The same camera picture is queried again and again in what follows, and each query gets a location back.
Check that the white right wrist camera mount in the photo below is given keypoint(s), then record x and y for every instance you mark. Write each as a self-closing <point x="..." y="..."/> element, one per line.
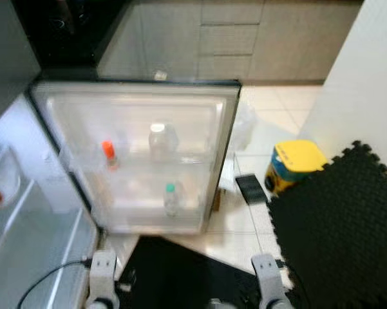
<point x="265" y="270"/>

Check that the black foam puzzle mat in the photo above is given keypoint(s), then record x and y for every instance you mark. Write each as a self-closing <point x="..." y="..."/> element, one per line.
<point x="341" y="232"/>

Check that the black kitchen appliance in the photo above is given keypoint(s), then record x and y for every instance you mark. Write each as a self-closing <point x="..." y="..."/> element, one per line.
<point x="64" y="32"/>

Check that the clear jar white lid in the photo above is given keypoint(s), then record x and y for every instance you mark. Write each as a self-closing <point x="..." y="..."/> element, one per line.
<point x="158" y="132"/>

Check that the white bowl with food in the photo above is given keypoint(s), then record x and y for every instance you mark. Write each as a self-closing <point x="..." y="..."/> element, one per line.
<point x="6" y="187"/>

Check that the grey fridge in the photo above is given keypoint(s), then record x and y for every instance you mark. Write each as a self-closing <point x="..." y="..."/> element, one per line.
<point x="32" y="257"/>

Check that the yellow and blue container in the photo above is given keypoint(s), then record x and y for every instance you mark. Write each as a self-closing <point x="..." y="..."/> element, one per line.
<point x="299" y="158"/>

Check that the clear plastic bag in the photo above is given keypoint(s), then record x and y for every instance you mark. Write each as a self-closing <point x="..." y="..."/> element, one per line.
<point x="245" y="129"/>

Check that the bottle with orange cap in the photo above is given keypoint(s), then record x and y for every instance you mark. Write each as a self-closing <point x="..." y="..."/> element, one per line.
<point x="108" y="148"/>

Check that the black flat rectangular object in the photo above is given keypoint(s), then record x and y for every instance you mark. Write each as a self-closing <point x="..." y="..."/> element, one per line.
<point x="250" y="188"/>

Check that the clear bottle teal cap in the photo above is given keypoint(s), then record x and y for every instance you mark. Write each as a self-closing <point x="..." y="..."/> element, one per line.
<point x="171" y="199"/>

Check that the grey kitchen cabinet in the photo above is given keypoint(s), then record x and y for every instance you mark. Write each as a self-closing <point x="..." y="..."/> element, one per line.
<point x="245" y="38"/>

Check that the grey robot leg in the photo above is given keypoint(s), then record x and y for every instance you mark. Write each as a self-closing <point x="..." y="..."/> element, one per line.
<point x="220" y="305"/>

